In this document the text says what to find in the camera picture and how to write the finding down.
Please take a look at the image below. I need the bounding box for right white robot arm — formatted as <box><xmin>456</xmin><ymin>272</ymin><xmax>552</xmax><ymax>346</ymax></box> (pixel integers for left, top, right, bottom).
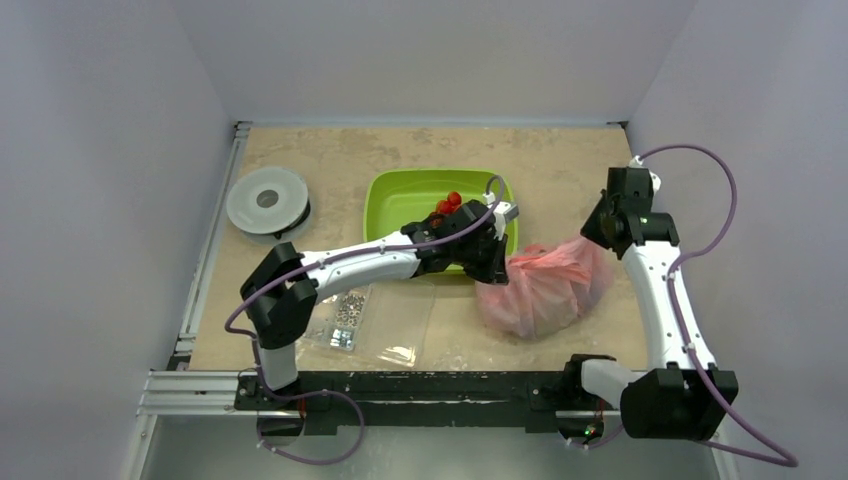
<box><xmin>561</xmin><ymin>167</ymin><xmax>739</xmax><ymax>441</ymax></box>

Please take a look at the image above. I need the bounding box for pink plastic bag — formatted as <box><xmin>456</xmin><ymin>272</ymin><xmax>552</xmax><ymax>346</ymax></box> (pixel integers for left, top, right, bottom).
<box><xmin>475</xmin><ymin>236</ymin><xmax>613</xmax><ymax>340</ymax></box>

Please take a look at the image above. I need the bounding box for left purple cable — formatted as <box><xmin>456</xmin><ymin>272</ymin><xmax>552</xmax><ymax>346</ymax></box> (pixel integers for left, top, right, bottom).
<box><xmin>223</xmin><ymin>174</ymin><xmax>508</xmax><ymax>392</ymax></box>

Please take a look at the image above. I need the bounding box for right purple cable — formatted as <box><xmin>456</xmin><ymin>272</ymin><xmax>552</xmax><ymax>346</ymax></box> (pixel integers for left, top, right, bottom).
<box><xmin>629</xmin><ymin>144</ymin><xmax>800</xmax><ymax>469</ymax></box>

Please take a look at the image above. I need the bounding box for clear screw organizer box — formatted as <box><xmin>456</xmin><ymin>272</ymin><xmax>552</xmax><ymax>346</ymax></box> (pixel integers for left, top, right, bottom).
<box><xmin>301</xmin><ymin>280</ymin><xmax>436</xmax><ymax>369</ymax></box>

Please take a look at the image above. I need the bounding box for red fake cherry bunch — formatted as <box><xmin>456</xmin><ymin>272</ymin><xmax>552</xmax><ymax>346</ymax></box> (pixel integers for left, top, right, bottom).
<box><xmin>433</xmin><ymin>191</ymin><xmax>463</xmax><ymax>215</ymax></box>

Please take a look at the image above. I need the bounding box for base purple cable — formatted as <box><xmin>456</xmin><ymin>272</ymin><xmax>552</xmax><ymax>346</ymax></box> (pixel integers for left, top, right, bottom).
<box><xmin>255</xmin><ymin>388</ymin><xmax>367</xmax><ymax>466</ymax></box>

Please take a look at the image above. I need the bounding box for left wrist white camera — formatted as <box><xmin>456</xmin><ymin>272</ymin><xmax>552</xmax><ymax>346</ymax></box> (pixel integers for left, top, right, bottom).
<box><xmin>483</xmin><ymin>192</ymin><xmax>519</xmax><ymax>231</ymax></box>

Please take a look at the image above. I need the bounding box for wrist white camera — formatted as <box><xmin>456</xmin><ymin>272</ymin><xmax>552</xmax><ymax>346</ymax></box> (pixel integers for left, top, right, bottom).
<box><xmin>628</xmin><ymin>155</ymin><xmax>662</xmax><ymax>194</ymax></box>
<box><xmin>483</xmin><ymin>192</ymin><xmax>519</xmax><ymax>231</ymax></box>

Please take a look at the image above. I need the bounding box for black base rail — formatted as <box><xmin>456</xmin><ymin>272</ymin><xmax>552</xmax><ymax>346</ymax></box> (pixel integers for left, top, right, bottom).
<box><xmin>234</xmin><ymin>371</ymin><xmax>604</xmax><ymax>439</ymax></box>

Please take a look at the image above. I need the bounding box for grey filament spool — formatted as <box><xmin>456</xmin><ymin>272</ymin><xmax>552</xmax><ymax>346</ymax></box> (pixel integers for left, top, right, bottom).
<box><xmin>225</xmin><ymin>166</ymin><xmax>312</xmax><ymax>242</ymax></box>

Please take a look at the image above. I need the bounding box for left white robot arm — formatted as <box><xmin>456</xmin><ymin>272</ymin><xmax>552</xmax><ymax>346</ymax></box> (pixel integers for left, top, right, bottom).
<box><xmin>225</xmin><ymin>194</ymin><xmax>519</xmax><ymax>409</ymax></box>

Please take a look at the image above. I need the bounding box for aluminium frame rail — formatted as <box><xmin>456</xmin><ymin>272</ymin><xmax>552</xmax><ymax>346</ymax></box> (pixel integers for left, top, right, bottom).
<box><xmin>136</xmin><ymin>121</ymin><xmax>252</xmax><ymax>419</ymax></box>

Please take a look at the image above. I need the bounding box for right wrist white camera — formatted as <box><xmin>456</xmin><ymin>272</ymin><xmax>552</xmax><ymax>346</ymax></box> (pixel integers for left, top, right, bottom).
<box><xmin>628</xmin><ymin>155</ymin><xmax>662</xmax><ymax>194</ymax></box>

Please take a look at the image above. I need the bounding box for green plastic tray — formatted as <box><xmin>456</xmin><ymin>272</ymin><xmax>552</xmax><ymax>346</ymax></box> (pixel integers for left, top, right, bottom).
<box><xmin>354</xmin><ymin>169</ymin><xmax>514</xmax><ymax>281</ymax></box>

